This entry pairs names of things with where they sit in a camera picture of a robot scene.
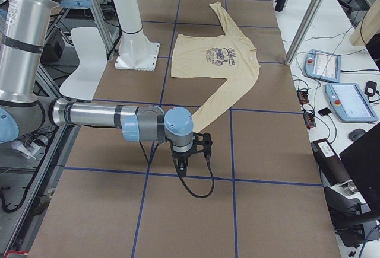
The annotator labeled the small black square pad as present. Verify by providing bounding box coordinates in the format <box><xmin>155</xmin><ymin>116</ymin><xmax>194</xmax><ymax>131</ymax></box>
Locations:
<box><xmin>318</xmin><ymin>107</ymin><xmax>331</xmax><ymax>116</ymax></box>

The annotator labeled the black power adapter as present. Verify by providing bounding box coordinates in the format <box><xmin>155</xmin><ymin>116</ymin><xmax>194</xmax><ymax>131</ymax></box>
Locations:
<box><xmin>365</xmin><ymin>81</ymin><xmax>377</xmax><ymax>97</ymax></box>

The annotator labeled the brown black box device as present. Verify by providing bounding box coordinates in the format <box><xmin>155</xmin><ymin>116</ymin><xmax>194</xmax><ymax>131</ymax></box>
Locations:
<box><xmin>311</xmin><ymin>139</ymin><xmax>351</xmax><ymax>186</ymax></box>

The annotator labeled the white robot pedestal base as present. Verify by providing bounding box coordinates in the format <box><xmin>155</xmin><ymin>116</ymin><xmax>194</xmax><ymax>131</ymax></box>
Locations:
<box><xmin>113</xmin><ymin>0</ymin><xmax>160</xmax><ymax>71</ymax></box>

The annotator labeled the orange black electronics board far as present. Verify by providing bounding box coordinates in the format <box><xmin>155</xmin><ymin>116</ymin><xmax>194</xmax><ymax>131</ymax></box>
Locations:
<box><xmin>296</xmin><ymin>90</ymin><xmax>309</xmax><ymax>105</ymax></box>

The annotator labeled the metal cup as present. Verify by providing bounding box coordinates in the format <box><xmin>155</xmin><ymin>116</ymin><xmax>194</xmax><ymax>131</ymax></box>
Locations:
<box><xmin>343</xmin><ymin>180</ymin><xmax>359</xmax><ymax>195</ymax></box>

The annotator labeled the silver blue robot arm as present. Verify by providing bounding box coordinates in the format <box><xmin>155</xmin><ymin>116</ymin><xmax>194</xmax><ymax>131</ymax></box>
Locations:
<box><xmin>1</xmin><ymin>0</ymin><xmax>197</xmax><ymax>177</ymax></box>

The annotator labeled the near teach pendant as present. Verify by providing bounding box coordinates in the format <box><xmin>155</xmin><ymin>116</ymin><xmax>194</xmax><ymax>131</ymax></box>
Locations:
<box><xmin>325</xmin><ymin>83</ymin><xmax>378</xmax><ymax>123</ymax></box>

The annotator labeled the teach pendant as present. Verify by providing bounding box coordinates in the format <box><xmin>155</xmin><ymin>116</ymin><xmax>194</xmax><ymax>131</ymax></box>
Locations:
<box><xmin>325</xmin><ymin>83</ymin><xmax>378</xmax><ymax>123</ymax></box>
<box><xmin>304</xmin><ymin>49</ymin><xmax>341</xmax><ymax>83</ymax></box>

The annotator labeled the black computer mouse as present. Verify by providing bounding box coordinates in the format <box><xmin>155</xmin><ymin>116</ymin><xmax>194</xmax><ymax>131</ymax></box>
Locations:
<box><xmin>348</xmin><ymin>129</ymin><xmax>366</xmax><ymax>142</ymax></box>

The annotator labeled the orange black electronics board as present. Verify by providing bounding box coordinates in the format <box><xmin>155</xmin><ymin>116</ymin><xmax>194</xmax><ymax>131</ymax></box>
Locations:
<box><xmin>296</xmin><ymin>90</ymin><xmax>309</xmax><ymax>105</ymax></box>
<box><xmin>302</xmin><ymin>110</ymin><xmax>316</xmax><ymax>129</ymax></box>

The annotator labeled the cream long-sleeve graphic shirt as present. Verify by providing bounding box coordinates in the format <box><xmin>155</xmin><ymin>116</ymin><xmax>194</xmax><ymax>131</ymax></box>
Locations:
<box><xmin>171</xmin><ymin>2</ymin><xmax>260</xmax><ymax>132</ymax></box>

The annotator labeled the black monitor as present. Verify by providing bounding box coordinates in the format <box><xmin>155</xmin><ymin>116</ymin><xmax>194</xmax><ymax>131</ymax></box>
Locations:
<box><xmin>340</xmin><ymin>125</ymin><xmax>380</xmax><ymax>210</ymax></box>

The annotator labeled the orange black electronics board near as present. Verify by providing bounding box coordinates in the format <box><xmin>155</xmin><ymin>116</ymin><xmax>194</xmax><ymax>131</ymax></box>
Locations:
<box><xmin>302</xmin><ymin>110</ymin><xmax>316</xmax><ymax>129</ymax></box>

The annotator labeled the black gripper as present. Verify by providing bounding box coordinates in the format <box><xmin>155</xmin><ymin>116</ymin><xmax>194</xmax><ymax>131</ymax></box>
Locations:
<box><xmin>173</xmin><ymin>151</ymin><xmax>191</xmax><ymax>176</ymax></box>

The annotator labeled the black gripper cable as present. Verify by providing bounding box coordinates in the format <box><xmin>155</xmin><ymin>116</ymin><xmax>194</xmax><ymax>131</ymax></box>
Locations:
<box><xmin>139</xmin><ymin>139</ymin><xmax>216</xmax><ymax>198</ymax></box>

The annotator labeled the white curved plastic panel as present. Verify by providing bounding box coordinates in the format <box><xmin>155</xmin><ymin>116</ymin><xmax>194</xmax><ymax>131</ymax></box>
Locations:
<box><xmin>60</xmin><ymin>27</ymin><xmax>108</xmax><ymax>101</ymax></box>

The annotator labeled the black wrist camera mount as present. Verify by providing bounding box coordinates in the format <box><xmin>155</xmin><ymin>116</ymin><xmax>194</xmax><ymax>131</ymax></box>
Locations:
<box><xmin>192</xmin><ymin>133</ymin><xmax>213</xmax><ymax>164</ymax></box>

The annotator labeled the far teach pendant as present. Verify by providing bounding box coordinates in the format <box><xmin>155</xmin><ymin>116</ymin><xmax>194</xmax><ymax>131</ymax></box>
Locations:
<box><xmin>304</xmin><ymin>49</ymin><xmax>341</xmax><ymax>83</ymax></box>

